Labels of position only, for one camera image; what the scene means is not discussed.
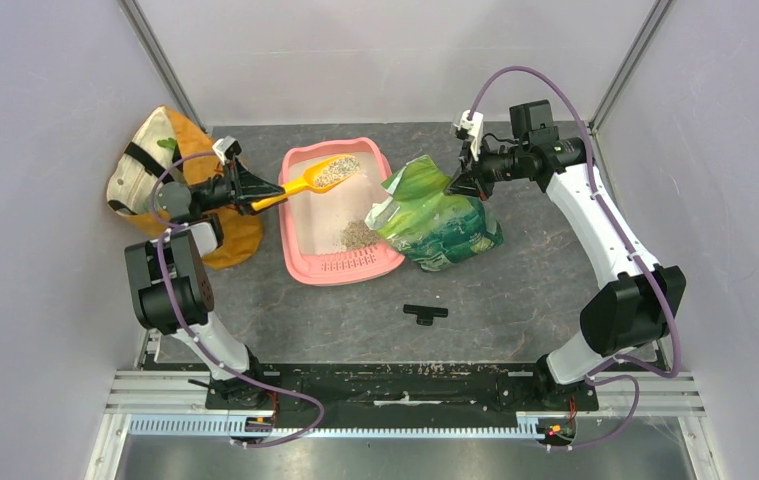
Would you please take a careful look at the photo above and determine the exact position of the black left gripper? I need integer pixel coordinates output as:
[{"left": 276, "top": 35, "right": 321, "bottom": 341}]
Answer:
[{"left": 192, "top": 156, "right": 287, "bottom": 216}]

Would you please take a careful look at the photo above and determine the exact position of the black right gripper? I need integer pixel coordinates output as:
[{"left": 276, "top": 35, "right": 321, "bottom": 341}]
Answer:
[{"left": 444, "top": 134, "right": 528, "bottom": 201}]

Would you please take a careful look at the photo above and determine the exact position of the green cat litter bag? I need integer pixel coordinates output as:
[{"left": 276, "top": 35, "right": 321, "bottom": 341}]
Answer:
[{"left": 364, "top": 155, "right": 504, "bottom": 272}]

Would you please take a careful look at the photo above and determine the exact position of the yellow plastic scoop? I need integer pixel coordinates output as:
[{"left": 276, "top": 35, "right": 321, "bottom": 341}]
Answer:
[{"left": 250, "top": 154, "right": 360, "bottom": 212}]

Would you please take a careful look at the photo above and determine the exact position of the black bag clip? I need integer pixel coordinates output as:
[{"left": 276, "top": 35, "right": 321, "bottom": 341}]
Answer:
[{"left": 403, "top": 304, "right": 449, "bottom": 326}]

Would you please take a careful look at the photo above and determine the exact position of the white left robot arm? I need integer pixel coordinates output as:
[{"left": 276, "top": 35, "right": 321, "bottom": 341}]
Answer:
[{"left": 124, "top": 158, "right": 284, "bottom": 409}]

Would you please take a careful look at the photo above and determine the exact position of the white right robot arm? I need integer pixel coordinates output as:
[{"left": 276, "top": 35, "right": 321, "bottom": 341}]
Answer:
[{"left": 445, "top": 100, "right": 686, "bottom": 409}]

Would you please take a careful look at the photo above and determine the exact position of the pink plastic litter box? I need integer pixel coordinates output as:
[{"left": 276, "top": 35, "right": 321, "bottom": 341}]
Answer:
[{"left": 278, "top": 137, "right": 404, "bottom": 286}]

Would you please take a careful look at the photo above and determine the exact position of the beige cat litter pile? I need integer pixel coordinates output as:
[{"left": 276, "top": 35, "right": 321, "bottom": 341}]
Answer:
[{"left": 339, "top": 220, "right": 382, "bottom": 251}]

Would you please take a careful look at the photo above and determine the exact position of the orange paper tote bag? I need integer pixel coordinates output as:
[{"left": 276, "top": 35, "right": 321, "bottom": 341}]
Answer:
[{"left": 106, "top": 105, "right": 264, "bottom": 270}]

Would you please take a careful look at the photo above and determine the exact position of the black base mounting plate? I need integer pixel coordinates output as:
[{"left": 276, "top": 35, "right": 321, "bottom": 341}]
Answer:
[{"left": 205, "top": 360, "right": 600, "bottom": 431}]

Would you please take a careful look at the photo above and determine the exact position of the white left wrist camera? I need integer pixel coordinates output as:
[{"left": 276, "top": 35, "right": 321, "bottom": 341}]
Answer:
[{"left": 212, "top": 136, "right": 242, "bottom": 166}]

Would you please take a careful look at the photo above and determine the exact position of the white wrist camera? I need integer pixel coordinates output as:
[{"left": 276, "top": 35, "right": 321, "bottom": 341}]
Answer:
[
  {"left": 455, "top": 109, "right": 484, "bottom": 161},
  {"left": 212, "top": 136, "right": 242, "bottom": 166}
]

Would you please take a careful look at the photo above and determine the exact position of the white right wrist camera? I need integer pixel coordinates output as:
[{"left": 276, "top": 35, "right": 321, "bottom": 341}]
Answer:
[{"left": 455, "top": 109, "right": 484, "bottom": 161}]

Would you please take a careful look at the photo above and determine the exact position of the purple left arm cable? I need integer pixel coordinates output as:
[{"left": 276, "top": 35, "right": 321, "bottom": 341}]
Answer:
[{"left": 148, "top": 150, "right": 326, "bottom": 452}]

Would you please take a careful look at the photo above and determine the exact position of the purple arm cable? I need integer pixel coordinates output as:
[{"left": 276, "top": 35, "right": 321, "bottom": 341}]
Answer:
[
  {"left": 148, "top": 150, "right": 326, "bottom": 452},
  {"left": 468, "top": 66, "right": 683, "bottom": 453}
]

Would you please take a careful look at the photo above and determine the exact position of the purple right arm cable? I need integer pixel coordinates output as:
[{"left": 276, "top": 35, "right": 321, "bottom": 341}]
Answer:
[{"left": 468, "top": 66, "right": 683, "bottom": 453}]

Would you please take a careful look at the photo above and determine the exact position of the white slotted cable duct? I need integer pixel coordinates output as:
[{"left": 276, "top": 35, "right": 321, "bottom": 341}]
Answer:
[{"left": 128, "top": 414, "right": 567, "bottom": 441}]

